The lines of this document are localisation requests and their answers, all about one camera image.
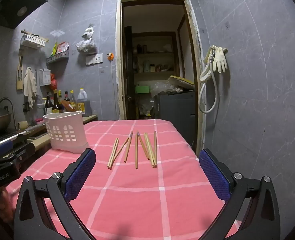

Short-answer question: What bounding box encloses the hanging clear plastic bag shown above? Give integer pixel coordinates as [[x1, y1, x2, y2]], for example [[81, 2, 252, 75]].
[[75, 24, 97, 55]]

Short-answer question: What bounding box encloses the yellow cap dark sauce bottle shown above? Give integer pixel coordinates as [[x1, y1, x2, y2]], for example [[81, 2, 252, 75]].
[[52, 89, 63, 113]]

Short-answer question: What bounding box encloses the crumpled clear plastic bag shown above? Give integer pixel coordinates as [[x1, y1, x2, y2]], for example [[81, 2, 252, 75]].
[[150, 81, 184, 98]]

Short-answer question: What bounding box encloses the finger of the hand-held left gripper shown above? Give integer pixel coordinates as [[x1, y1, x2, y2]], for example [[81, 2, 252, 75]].
[[0, 140, 15, 159], [0, 143, 36, 167]]

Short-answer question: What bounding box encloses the dark wooden door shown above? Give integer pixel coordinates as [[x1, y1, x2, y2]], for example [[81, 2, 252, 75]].
[[124, 25, 138, 120]]

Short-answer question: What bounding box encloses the grey wall rack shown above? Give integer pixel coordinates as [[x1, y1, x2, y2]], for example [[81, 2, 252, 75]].
[[46, 50, 70, 64]]

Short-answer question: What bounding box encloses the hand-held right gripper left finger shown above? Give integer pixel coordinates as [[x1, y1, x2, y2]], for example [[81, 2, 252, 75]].
[[13, 148, 98, 240]]

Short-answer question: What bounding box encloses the olive trimmed cushion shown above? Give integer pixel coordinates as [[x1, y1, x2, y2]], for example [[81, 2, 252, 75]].
[[168, 75, 195, 89]]

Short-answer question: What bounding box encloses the black cap dark bottle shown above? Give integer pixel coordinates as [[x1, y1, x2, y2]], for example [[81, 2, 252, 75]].
[[44, 92, 53, 115]]

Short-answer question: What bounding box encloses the wooden storage shelf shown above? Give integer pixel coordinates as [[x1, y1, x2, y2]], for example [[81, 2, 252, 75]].
[[132, 31, 180, 80]]

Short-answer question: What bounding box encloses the grey metal cabinet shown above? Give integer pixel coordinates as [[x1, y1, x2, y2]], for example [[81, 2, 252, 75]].
[[154, 91, 196, 143]]

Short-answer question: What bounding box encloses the pink checked tablecloth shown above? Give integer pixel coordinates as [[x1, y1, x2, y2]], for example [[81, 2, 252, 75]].
[[6, 119, 240, 240]]

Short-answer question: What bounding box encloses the orange snack packet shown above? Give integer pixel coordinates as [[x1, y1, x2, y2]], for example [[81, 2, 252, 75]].
[[61, 100, 76, 112]]

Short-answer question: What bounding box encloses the white hanging box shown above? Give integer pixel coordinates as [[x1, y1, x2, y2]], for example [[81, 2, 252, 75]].
[[39, 68, 51, 86]]

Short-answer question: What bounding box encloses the white flexible hose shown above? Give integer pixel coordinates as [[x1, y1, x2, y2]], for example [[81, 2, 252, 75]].
[[198, 47, 219, 114]]

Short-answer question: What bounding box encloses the hanging wooden board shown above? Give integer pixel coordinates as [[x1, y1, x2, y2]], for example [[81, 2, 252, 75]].
[[16, 55, 23, 90]]

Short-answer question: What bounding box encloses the pale rubber glove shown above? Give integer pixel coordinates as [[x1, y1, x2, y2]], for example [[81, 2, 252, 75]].
[[211, 45, 228, 73]]

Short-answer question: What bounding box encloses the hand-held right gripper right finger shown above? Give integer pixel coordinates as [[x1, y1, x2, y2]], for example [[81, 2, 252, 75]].
[[199, 148, 281, 240]]

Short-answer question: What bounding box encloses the large cooking oil jug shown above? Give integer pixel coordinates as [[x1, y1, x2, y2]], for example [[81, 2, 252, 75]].
[[76, 87, 92, 117]]

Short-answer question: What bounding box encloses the person's left hand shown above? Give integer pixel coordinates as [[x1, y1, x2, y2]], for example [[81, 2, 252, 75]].
[[0, 187, 15, 220]]

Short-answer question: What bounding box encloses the white slotted utensil holder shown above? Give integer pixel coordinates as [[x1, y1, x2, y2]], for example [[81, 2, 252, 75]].
[[42, 111, 89, 154]]

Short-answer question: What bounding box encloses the hanging white rubber glove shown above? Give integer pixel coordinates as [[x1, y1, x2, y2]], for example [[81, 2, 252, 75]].
[[200, 46, 217, 82]]

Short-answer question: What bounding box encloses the hanging beige towel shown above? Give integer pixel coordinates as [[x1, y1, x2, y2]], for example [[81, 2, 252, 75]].
[[23, 67, 38, 109]]

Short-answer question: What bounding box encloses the white wall basket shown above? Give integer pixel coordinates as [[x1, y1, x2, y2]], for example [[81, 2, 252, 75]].
[[20, 29, 49, 48]]

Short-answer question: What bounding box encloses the red snack packet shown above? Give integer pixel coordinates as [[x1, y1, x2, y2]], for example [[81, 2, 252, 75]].
[[56, 41, 70, 54]]

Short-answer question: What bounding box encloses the beige kitchen counter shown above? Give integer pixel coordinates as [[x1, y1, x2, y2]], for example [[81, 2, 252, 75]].
[[15, 114, 98, 155]]

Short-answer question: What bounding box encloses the white wall switch panel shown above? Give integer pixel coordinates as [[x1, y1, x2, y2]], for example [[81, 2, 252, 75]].
[[85, 53, 103, 66]]

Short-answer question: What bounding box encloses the set of wooden chopsticks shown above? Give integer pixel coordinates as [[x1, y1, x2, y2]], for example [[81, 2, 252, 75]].
[[107, 131, 158, 170]]

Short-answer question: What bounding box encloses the worn wooden door frame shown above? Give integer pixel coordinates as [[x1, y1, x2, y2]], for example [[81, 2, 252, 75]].
[[115, 0, 207, 153]]

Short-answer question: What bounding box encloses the curved metal faucet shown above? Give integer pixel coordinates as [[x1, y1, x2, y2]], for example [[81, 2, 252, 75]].
[[0, 97, 19, 130]]

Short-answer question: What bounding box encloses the yellow cap clear bottle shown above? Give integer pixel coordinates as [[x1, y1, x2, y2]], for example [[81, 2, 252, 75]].
[[69, 90, 77, 111]]

